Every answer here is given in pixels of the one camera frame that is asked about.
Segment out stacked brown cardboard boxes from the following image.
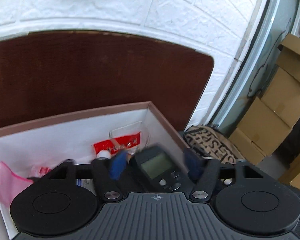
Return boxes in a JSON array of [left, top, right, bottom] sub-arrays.
[[227, 33, 300, 196]]

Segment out pink cloth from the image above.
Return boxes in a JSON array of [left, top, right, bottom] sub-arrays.
[[0, 161, 33, 207]]

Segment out brown cardboard storage box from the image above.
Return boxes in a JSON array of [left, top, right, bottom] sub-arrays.
[[0, 102, 187, 239]]

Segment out red plastic packet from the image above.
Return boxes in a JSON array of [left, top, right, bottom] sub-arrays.
[[93, 132, 141, 159]]

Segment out letter patterned beige cloth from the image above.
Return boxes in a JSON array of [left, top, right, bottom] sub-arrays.
[[184, 126, 245, 164]]

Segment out clear plastic case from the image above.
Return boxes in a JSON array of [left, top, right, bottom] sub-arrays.
[[109, 121, 151, 152]]

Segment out dark brown wooden headboard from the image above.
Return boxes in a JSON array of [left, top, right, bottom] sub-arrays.
[[0, 31, 214, 130]]

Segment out black digital timer device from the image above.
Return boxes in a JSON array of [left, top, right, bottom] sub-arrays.
[[129, 145, 194, 193]]

